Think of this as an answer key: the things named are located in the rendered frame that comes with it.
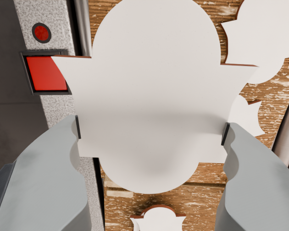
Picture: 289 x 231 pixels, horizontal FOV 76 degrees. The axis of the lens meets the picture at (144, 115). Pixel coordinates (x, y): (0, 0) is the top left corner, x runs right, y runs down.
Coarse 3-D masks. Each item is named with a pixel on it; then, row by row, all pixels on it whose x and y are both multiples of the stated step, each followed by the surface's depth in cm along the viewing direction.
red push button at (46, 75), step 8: (32, 56) 31; (40, 56) 31; (48, 56) 31; (32, 64) 32; (40, 64) 32; (48, 64) 32; (32, 72) 32; (40, 72) 32; (48, 72) 32; (56, 72) 32; (40, 80) 33; (48, 80) 33; (56, 80) 33; (64, 80) 33; (40, 88) 34; (48, 88) 34; (56, 88) 34; (64, 88) 34
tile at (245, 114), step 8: (240, 96) 32; (240, 104) 33; (248, 104) 33; (256, 104) 33; (232, 112) 33; (240, 112) 33; (248, 112) 33; (256, 112) 33; (232, 120) 34; (240, 120) 34; (248, 120) 34; (256, 120) 34; (248, 128) 35; (256, 128) 35
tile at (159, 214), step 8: (152, 208) 41; (160, 208) 41; (168, 208) 41; (136, 216) 43; (144, 216) 42; (152, 216) 42; (160, 216) 42; (168, 216) 42; (176, 216) 42; (184, 216) 42; (144, 224) 43; (152, 224) 43; (160, 224) 43; (168, 224) 43; (176, 224) 43
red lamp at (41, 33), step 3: (36, 27) 30; (39, 27) 30; (42, 27) 30; (36, 30) 31; (39, 30) 31; (42, 30) 31; (45, 30) 31; (36, 33) 31; (39, 33) 31; (42, 33) 31; (45, 33) 31; (36, 36) 31; (39, 36) 31; (42, 36) 31; (45, 36) 31; (42, 39) 31; (45, 39) 31
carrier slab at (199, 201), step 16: (176, 192) 43; (192, 192) 43; (208, 192) 43; (112, 208) 46; (128, 208) 46; (144, 208) 46; (176, 208) 46; (192, 208) 45; (208, 208) 45; (112, 224) 49; (128, 224) 48; (192, 224) 48; (208, 224) 48
